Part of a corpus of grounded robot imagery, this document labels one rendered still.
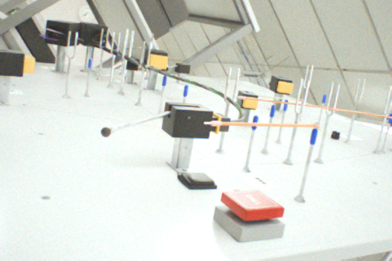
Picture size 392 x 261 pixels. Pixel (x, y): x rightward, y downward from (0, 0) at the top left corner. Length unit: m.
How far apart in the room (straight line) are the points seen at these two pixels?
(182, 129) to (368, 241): 0.27
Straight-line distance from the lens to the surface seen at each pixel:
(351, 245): 0.55
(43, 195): 0.53
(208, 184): 0.61
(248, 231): 0.48
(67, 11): 8.14
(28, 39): 1.62
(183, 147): 0.65
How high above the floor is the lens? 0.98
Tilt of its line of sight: 15 degrees up
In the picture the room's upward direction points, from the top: 56 degrees clockwise
